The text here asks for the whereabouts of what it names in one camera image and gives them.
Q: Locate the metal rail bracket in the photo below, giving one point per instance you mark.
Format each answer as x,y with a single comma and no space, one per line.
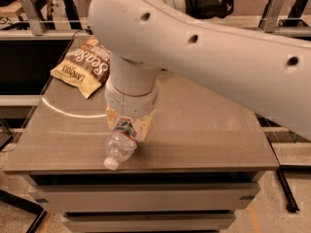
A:
36,25
270,20

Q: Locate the left metal rail bracket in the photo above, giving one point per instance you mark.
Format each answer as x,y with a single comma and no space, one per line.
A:
36,25

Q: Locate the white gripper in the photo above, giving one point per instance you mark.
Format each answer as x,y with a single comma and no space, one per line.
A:
130,103

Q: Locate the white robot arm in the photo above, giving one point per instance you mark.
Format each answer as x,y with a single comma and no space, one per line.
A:
268,74

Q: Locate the clear plastic water bottle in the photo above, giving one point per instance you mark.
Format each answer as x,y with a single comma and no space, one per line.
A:
121,144

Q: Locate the brown yellow chip bag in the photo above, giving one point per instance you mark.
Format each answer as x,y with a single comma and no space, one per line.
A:
87,67

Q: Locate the grey table drawer cabinet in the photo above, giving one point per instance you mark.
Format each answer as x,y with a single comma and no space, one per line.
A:
200,162

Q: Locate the right metal rail bracket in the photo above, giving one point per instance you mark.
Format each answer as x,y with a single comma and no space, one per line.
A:
270,20

